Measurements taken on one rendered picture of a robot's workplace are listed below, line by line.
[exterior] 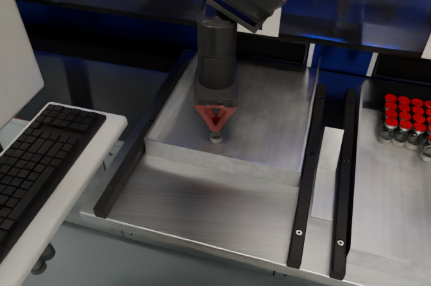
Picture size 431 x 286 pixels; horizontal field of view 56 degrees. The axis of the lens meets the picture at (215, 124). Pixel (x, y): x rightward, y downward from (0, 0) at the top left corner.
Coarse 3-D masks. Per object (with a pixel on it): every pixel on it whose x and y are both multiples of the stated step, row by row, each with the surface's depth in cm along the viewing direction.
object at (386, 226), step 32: (352, 160) 68; (384, 160) 68; (416, 160) 68; (352, 192) 60; (384, 192) 63; (416, 192) 63; (352, 224) 55; (384, 224) 59; (416, 224) 59; (352, 256) 53; (384, 256) 51; (416, 256) 55
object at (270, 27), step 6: (276, 12) 74; (270, 18) 75; (276, 18) 74; (264, 24) 76; (270, 24) 76; (276, 24) 75; (240, 30) 78; (246, 30) 78; (258, 30) 77; (264, 30) 77; (270, 30) 76; (276, 30) 76; (276, 36) 77
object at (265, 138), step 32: (192, 64) 85; (256, 64) 89; (288, 64) 89; (192, 96) 81; (256, 96) 81; (288, 96) 81; (160, 128) 73; (192, 128) 74; (224, 128) 74; (256, 128) 74; (288, 128) 74; (192, 160) 67; (224, 160) 65; (256, 160) 68; (288, 160) 68
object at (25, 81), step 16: (0, 0) 77; (0, 16) 78; (16, 16) 82; (0, 32) 79; (16, 32) 83; (0, 48) 80; (16, 48) 84; (0, 64) 80; (16, 64) 85; (32, 64) 90; (0, 80) 81; (16, 80) 86; (32, 80) 91; (0, 96) 82; (16, 96) 87; (32, 96) 92; (0, 112) 83; (16, 112) 88; (0, 128) 84
